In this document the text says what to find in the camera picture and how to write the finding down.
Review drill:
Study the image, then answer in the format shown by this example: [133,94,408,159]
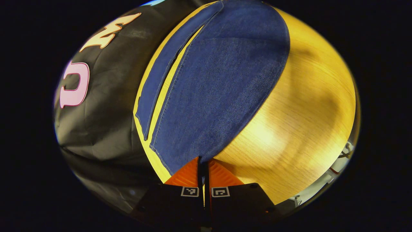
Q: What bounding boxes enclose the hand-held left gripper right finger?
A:
[205,158,281,228]

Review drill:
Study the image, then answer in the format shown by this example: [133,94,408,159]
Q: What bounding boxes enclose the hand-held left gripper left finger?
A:
[132,157,204,227]

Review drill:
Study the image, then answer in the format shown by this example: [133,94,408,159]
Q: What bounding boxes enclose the blue denim jeans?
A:
[135,0,291,176]

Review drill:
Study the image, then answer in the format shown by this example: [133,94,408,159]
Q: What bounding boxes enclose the black backdrop cloth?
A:
[54,0,215,216]

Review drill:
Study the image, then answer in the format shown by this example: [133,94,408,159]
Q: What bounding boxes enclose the white object with cables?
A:
[327,140,355,181]

